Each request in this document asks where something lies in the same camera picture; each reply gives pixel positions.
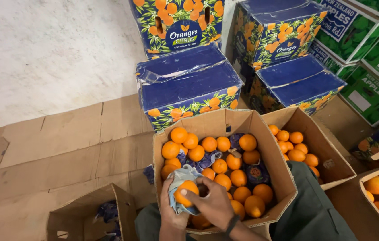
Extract flattened brown cardboard sheets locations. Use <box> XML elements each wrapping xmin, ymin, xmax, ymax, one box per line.
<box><xmin>0</xmin><ymin>93</ymin><xmax>157</xmax><ymax>241</ymax></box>

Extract purple fruit wrappers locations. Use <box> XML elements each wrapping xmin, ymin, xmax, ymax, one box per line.
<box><xmin>93</xmin><ymin>200</ymin><xmax>122</xmax><ymax>241</ymax></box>

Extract orange fruit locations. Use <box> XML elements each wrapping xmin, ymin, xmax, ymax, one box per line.
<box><xmin>174</xmin><ymin>181</ymin><xmax>200</xmax><ymax>207</ymax></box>

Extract purple fruit wrapper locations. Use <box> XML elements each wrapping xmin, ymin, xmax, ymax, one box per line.
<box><xmin>175</xmin><ymin>150</ymin><xmax>224</xmax><ymax>172</ymax></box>
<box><xmin>143</xmin><ymin>164</ymin><xmax>156</xmax><ymax>185</ymax></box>
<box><xmin>245</xmin><ymin>162</ymin><xmax>271</xmax><ymax>185</ymax></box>
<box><xmin>228</xmin><ymin>133</ymin><xmax>245</xmax><ymax>152</ymax></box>

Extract person's right leg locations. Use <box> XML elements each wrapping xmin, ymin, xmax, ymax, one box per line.
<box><xmin>268</xmin><ymin>161</ymin><xmax>358</xmax><ymax>241</ymax></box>

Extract person's left leg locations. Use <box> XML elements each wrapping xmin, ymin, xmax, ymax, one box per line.
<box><xmin>134</xmin><ymin>202</ymin><xmax>197</xmax><ymax>241</ymax></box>

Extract person's leg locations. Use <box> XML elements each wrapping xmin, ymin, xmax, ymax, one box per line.
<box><xmin>134</xmin><ymin>202</ymin><xmax>197</xmax><ymax>241</ymax></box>
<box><xmin>268</xmin><ymin>161</ymin><xmax>358</xmax><ymax>241</ymax></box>

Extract black wristband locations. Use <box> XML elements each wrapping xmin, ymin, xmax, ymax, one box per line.
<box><xmin>224</xmin><ymin>214</ymin><xmax>241</xmax><ymax>239</ymax></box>

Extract blue orange-print carton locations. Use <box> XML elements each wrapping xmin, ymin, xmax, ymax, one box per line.
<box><xmin>135</xmin><ymin>42</ymin><xmax>244</xmax><ymax>133</ymax></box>
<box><xmin>248</xmin><ymin>54</ymin><xmax>348</xmax><ymax>116</ymax></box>
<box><xmin>231</xmin><ymin>0</ymin><xmax>329</xmax><ymax>73</ymax></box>
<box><xmin>129</xmin><ymin>0</ymin><xmax>225</xmax><ymax>60</ymax></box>

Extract small open cardboard box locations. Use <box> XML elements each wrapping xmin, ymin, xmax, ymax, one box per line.
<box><xmin>46</xmin><ymin>183</ymin><xmax>139</xmax><ymax>241</ymax></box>

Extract light blue cloth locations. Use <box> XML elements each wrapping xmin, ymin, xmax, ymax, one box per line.
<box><xmin>167</xmin><ymin>164</ymin><xmax>204</xmax><ymax>216</ymax></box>

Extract person's right hand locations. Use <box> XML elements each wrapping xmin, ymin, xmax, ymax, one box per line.
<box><xmin>180</xmin><ymin>176</ymin><xmax>235</xmax><ymax>231</ymax></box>

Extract person's left hand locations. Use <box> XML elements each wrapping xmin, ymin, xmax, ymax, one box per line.
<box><xmin>159</xmin><ymin>177</ymin><xmax>191</xmax><ymax>231</ymax></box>

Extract stack of green cartons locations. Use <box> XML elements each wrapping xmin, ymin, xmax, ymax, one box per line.
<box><xmin>308</xmin><ymin>0</ymin><xmax>379</xmax><ymax>127</ymax></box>

